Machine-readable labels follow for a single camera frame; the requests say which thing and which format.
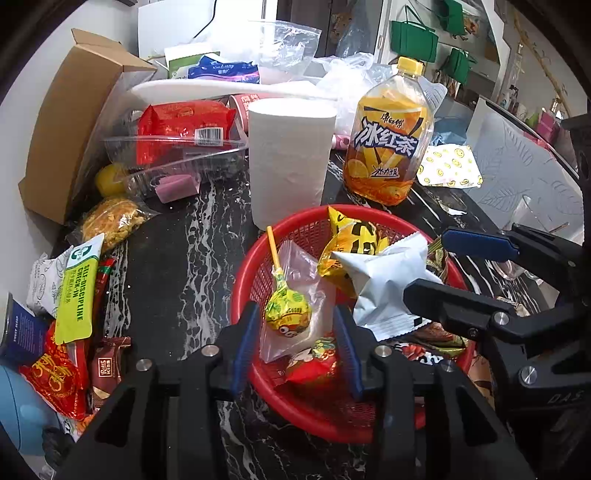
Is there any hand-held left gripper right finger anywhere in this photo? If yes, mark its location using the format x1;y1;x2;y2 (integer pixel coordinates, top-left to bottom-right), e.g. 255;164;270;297
333;305;536;480

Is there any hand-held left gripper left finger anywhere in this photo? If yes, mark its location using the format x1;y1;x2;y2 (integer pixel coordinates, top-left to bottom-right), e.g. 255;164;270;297
55;302;262;480

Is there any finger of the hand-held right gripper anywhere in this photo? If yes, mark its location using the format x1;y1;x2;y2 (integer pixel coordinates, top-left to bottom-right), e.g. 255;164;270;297
403;279;556;352
441;224;583;278

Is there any red gold-print snack packet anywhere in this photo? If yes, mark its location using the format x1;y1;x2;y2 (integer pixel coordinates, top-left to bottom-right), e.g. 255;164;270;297
285;336;343;385

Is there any white peanut snack packet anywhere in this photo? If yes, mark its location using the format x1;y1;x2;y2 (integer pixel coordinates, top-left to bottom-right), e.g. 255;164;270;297
331;232;445;342

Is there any yellow lollipop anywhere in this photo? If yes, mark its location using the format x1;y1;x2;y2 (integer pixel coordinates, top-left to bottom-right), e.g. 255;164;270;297
264;226;313;336

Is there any red plastic basket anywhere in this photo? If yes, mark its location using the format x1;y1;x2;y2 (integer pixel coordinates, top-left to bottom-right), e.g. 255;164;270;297
230;204;477;445

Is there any yellow snack packet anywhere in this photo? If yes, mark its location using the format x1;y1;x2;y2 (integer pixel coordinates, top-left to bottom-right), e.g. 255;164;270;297
317;206;394;299

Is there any brown snack packet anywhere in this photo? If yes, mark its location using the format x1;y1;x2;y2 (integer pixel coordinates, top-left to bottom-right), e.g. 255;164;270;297
405;322;468;359

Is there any clear drinking glass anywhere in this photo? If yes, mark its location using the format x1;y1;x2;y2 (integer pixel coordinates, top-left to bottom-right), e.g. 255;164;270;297
491;195;557;283

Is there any red white printed packet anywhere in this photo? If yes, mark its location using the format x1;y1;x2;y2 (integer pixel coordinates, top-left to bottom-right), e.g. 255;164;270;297
396;340;446;372

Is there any smiley print pouch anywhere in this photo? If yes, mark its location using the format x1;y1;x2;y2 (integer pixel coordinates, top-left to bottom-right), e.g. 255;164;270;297
416;144;484;190

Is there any grey leaf-pattern chair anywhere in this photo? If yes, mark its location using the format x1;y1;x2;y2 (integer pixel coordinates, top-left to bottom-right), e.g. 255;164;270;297
465;96;585;232

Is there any clear plastic bag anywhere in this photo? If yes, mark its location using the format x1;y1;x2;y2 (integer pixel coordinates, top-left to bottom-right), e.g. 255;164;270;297
257;239;343;364

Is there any brown chocolate packet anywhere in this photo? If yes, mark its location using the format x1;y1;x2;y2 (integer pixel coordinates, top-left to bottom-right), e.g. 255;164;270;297
89;336;133;415

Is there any iced tea bottle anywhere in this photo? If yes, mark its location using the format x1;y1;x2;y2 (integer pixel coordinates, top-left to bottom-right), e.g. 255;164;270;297
342;56;436;207

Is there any red narrow sachet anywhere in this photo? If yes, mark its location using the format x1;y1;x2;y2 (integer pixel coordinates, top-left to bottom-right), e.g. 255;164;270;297
92;257;117;325

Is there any green label packet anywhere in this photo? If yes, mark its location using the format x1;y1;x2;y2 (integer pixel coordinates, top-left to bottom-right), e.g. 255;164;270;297
54;233;107;345

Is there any pink block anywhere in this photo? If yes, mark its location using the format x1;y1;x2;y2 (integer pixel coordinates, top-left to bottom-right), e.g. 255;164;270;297
155;174;201;205

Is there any green felt bag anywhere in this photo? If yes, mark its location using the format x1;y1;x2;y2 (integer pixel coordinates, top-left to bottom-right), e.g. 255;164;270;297
390;6;439;64
438;0;469;36
438;47;472;87

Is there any yellow noodle snack bag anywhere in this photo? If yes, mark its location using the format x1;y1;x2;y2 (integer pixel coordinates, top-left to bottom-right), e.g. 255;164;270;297
68;196;161;256

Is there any small red gold packet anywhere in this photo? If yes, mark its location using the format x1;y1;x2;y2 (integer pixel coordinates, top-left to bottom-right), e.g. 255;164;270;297
20;322;89;422

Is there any clear plastic container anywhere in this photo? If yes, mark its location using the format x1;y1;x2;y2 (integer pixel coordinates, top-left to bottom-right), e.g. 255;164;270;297
103;133;251;200

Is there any white toilet paper roll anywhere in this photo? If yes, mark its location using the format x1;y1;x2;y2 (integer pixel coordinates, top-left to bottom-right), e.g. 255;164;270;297
248;98;337;230

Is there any white patterned packet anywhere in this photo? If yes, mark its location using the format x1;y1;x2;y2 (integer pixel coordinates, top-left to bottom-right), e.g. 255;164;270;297
26;251;75;318

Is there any white plastic bag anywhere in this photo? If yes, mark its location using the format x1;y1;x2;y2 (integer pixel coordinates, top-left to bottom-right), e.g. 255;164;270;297
318;52;394;136

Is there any yellow lemon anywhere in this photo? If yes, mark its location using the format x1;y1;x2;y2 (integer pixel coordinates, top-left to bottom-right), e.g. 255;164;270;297
94;162;131;198

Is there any blue robot-shaped gadget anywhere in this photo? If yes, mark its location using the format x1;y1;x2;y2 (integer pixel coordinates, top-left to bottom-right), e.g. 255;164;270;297
0;364;75;468

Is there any red barcode snack bag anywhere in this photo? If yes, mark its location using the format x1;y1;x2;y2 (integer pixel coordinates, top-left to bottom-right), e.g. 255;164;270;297
136;100;238;168

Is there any pink paper cup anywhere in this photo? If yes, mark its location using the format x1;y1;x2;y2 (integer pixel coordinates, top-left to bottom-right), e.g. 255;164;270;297
229;93;260;140

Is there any white foam tray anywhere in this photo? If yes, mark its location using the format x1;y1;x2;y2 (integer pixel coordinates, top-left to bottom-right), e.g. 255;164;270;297
131;78;325;103

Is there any clear zip bag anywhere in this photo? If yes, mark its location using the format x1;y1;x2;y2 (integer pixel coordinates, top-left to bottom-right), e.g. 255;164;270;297
248;20;322;85

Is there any blue tissue pack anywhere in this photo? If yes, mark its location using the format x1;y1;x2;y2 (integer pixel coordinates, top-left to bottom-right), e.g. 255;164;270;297
187;55;260;86

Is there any cardboard box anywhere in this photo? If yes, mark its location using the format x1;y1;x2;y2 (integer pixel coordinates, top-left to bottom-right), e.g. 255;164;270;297
18;28;158;226

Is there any green white card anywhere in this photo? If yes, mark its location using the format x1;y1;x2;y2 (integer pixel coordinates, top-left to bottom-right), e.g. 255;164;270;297
164;45;223;80

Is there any white board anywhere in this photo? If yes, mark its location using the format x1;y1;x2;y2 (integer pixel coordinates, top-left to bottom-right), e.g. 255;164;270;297
137;0;219;62

